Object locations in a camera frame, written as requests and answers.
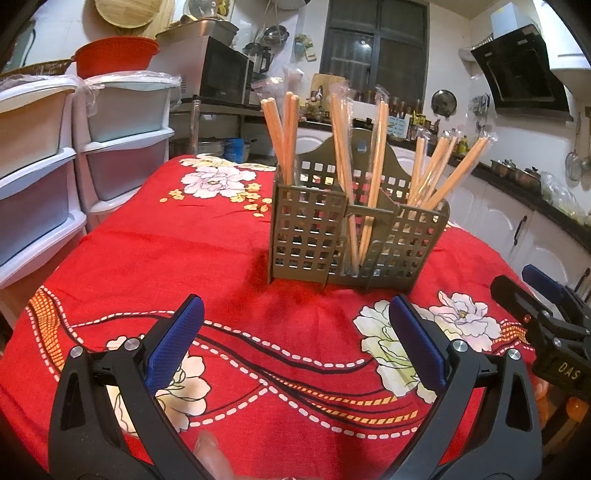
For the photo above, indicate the person's right hand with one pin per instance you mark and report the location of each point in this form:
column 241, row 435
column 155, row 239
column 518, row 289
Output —
column 542, row 397

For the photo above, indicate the blue plastic container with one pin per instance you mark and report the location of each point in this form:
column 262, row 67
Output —
column 234, row 150

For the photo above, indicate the blender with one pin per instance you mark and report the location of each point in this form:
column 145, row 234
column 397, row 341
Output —
column 257, row 57

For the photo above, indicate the round bamboo tray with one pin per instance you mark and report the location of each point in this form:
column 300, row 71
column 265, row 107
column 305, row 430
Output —
column 129, row 14

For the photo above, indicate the clear plastic food bag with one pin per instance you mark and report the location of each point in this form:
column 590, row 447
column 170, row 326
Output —
column 561, row 194

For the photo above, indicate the hanging steel colander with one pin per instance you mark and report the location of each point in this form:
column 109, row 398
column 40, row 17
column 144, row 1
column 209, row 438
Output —
column 276, row 36

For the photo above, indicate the light blue knife block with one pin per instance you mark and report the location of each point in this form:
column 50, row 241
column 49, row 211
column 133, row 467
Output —
column 399, row 127

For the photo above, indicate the steel steamer pot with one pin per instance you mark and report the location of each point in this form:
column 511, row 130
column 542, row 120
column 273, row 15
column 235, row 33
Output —
column 211, row 150

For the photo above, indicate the white water heater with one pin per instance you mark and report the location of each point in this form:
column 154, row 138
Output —
column 286, row 3

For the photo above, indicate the olive perforated utensil holder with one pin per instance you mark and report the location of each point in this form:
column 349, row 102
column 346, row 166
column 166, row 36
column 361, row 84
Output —
column 304, row 230

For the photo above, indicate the woven wicker basket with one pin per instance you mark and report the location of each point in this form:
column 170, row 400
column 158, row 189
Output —
column 41, row 68

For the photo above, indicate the black range hood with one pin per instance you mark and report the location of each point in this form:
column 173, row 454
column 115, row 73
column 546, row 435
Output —
column 521, row 69

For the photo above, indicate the microwave oven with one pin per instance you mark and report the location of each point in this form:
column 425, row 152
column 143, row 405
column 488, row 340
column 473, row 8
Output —
column 221, row 71

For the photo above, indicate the person's left hand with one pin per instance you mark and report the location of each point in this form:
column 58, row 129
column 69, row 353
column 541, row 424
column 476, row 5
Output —
column 210, row 454

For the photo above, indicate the steel pots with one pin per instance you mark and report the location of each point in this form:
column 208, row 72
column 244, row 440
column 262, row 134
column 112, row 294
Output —
column 515, row 174

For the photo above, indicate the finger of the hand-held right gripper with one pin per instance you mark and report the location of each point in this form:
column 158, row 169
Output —
column 538, row 277
column 510, row 290

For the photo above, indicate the hanging ladles and strainers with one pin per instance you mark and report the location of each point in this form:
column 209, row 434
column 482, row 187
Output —
column 579, row 157

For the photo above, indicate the wooden cutting board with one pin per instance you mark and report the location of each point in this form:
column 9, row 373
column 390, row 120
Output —
column 323, row 85

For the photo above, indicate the red floral tablecloth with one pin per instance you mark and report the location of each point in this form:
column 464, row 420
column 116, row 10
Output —
column 184, row 240

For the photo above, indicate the white upper cabinet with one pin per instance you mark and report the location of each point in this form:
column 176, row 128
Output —
column 568, row 37

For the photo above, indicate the black kitchen countertop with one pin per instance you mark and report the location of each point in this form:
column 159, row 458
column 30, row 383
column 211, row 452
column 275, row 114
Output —
column 549, row 207

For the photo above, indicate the white plastic drawer tower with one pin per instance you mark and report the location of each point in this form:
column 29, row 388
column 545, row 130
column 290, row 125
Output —
column 32, row 184

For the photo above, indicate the set of chopsticks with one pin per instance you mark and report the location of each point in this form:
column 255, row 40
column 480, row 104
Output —
column 290, row 138

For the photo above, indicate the metal shelf rack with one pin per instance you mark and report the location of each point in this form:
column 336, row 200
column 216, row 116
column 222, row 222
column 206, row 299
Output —
column 217, row 110

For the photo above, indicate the white lower cabinets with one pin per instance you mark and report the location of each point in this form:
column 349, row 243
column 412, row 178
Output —
column 498, row 221

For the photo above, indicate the glass pot lid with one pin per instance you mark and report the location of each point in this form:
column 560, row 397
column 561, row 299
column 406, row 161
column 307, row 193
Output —
column 201, row 8

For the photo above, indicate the dark kitchen window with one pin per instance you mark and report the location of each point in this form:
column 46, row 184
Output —
column 369, row 46

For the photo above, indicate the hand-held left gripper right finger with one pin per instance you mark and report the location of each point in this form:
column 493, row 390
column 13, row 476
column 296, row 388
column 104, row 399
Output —
column 420, row 346

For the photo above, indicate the red plastic basin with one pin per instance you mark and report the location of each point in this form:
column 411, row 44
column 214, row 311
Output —
column 115, row 57

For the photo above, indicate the steel pot lid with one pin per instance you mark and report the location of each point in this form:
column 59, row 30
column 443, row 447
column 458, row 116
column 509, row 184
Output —
column 444, row 102

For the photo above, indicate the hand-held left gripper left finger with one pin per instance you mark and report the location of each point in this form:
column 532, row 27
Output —
column 175, row 346

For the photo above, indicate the steel tray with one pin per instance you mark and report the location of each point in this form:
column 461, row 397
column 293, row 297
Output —
column 198, row 30

